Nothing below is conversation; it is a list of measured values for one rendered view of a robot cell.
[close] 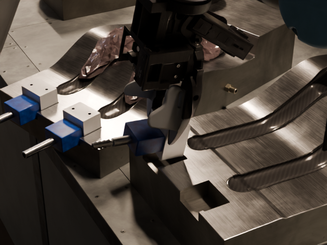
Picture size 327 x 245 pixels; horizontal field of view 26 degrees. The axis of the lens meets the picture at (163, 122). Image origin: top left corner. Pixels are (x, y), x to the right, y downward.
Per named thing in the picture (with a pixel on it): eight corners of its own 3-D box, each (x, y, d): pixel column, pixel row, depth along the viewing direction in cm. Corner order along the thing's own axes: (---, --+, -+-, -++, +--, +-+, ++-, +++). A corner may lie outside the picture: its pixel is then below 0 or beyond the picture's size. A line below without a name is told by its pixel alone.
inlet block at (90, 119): (36, 177, 105) (32, 147, 102) (16, 163, 108) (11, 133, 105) (102, 141, 113) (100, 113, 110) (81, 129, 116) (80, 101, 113)
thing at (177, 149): (97, 173, 92) (102, 141, 89) (82, 150, 96) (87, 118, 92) (183, 156, 98) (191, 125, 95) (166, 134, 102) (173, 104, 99)
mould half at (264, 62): (100, 179, 109) (97, 119, 103) (2, 116, 125) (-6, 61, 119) (291, 68, 139) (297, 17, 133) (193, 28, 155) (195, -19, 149)
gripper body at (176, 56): (116, 63, 91) (131, -23, 84) (173, 57, 95) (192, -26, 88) (142, 97, 86) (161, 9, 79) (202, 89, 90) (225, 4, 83)
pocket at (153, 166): (159, 189, 99) (158, 168, 97) (141, 169, 103) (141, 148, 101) (187, 180, 100) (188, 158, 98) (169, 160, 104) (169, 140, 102)
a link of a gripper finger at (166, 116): (138, 148, 93) (143, 82, 89) (177, 141, 95) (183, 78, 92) (150, 159, 90) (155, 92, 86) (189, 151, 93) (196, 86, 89)
